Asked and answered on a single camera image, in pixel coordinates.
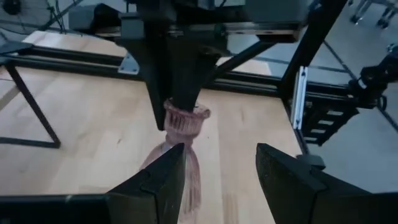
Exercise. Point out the wooden shelf with black frame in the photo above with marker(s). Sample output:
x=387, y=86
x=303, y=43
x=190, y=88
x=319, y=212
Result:
x=31, y=102

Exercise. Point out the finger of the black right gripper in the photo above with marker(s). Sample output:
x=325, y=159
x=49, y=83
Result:
x=155, y=77
x=186, y=77

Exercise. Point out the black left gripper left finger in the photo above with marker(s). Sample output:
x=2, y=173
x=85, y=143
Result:
x=161, y=193

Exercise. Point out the black clamp mount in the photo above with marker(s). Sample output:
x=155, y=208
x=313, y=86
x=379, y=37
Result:
x=373, y=79

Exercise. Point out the black aluminium table frame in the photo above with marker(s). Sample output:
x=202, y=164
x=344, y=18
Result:
x=245, y=86

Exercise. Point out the pink ribbed glass candle holder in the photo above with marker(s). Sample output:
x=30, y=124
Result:
x=183, y=124

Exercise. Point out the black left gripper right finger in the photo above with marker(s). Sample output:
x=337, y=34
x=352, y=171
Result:
x=289, y=193

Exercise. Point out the grey corner gusset plate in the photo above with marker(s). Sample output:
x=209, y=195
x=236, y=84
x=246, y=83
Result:
x=128, y=65

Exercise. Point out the silver aluminium frame bracket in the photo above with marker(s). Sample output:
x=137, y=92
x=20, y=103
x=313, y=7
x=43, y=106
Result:
x=300, y=96

